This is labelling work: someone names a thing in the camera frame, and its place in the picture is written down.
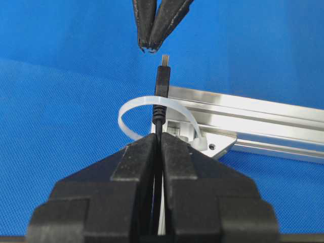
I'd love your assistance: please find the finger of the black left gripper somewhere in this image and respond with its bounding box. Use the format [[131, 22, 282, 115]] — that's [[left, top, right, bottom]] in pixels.
[[148, 0, 193, 53], [132, 0, 157, 53]]

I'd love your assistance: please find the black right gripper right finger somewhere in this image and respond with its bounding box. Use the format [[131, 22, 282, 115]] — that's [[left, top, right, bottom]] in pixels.
[[161, 133, 279, 242]]

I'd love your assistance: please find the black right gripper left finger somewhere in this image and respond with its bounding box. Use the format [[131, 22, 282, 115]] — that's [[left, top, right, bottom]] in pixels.
[[26, 134, 157, 242]]

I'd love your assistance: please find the black USB cable wire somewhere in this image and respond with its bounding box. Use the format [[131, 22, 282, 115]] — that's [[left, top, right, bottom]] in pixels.
[[148, 54, 173, 243]]

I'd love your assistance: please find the white zip tie loop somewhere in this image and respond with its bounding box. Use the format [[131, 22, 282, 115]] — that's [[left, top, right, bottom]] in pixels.
[[117, 96, 208, 151]]

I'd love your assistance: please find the silver aluminium extrusion frame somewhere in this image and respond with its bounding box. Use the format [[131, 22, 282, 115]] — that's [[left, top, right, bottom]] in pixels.
[[150, 85, 324, 166]]

